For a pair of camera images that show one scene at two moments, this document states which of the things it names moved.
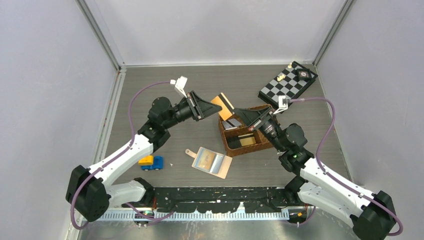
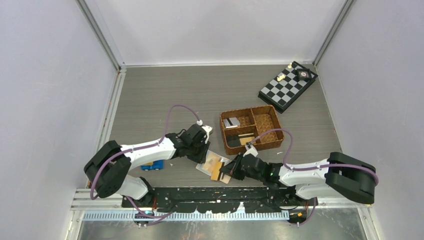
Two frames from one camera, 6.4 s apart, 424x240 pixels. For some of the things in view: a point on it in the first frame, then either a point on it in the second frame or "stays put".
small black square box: x=304 y=74 stays put
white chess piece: x=280 y=77 stays put
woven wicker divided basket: x=239 y=139 stays put
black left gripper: x=200 y=109 → x=198 y=158
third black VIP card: x=233 y=142 stays put
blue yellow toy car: x=150 y=162 stays put
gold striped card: x=224 y=113 → x=215 y=167
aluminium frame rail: x=120 y=69 stays put
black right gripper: x=251 y=118 → x=230 y=169
